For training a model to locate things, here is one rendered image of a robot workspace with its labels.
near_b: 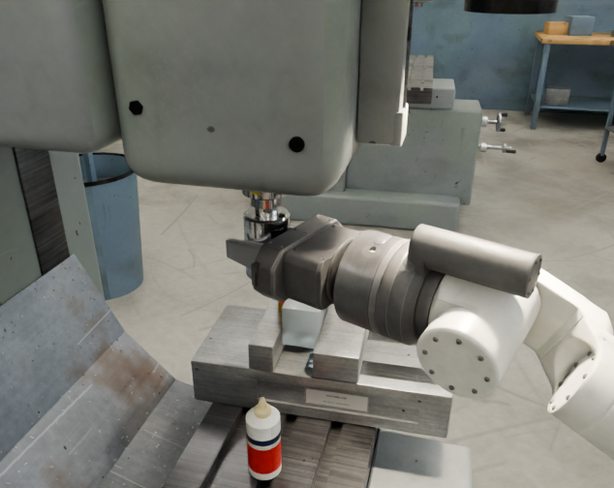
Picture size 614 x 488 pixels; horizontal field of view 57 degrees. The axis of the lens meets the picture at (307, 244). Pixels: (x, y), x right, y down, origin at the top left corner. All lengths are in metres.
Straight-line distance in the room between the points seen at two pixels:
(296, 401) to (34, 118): 0.49
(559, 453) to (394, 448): 1.38
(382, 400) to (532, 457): 1.44
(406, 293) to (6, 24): 0.36
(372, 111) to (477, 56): 6.56
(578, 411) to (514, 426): 1.80
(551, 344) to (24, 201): 0.66
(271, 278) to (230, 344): 0.33
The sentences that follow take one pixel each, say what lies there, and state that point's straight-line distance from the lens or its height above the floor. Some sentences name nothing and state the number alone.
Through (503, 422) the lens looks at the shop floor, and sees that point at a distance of 2.27.
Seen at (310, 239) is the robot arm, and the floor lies 1.25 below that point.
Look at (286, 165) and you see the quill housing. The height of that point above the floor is 1.34.
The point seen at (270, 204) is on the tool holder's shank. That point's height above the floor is 1.27.
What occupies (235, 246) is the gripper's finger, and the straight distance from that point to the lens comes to 0.57.
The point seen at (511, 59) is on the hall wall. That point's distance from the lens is 7.07.
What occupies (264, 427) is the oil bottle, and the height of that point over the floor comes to 1.01.
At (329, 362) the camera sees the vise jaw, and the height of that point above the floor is 1.03.
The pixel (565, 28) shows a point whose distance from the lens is 6.60.
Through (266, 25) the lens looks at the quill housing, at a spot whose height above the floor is 1.44.
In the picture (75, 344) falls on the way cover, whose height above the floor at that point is 0.99.
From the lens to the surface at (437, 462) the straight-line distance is 0.88.
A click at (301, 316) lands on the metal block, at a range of 0.76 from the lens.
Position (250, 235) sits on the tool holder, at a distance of 0.56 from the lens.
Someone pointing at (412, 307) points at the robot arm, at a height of 1.23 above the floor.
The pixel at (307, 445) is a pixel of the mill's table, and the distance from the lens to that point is 0.77.
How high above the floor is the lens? 1.48
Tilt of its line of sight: 26 degrees down
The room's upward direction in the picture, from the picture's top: straight up
